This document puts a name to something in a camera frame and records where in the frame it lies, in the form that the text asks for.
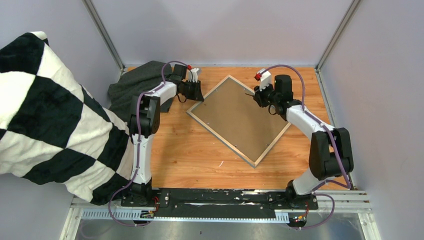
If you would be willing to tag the right aluminium corner post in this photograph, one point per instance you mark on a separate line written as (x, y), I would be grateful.
(352, 8)

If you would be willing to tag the left aluminium corner post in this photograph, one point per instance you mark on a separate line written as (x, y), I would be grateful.
(96, 18)

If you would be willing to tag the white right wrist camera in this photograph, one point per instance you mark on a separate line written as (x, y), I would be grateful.
(265, 78)

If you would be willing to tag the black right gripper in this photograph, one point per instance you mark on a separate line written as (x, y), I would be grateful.
(259, 96)

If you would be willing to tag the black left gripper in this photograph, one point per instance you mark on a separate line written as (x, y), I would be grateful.
(196, 94)

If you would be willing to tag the black white checkered blanket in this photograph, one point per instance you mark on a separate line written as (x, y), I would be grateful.
(52, 130)

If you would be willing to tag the aluminium corner post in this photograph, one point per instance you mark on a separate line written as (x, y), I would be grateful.
(96, 18)
(352, 8)

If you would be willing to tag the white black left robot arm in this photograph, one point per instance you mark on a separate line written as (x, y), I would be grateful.
(144, 123)

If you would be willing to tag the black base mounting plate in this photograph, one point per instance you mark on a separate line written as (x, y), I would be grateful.
(225, 203)

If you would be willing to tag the dark grey cloth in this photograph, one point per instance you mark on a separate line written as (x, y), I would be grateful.
(123, 94)

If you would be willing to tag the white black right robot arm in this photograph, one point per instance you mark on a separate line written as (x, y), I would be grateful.
(330, 153)

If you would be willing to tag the wooden photo frame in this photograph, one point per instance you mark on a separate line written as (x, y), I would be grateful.
(237, 121)

